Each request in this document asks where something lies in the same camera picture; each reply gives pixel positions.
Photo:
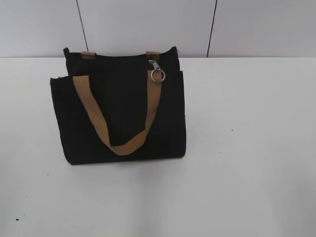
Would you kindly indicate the black tote bag tan handles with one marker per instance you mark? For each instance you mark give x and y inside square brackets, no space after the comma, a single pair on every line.
[108,109]

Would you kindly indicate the silver zipper pull with ring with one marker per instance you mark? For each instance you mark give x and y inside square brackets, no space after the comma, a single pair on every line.
[158,75]

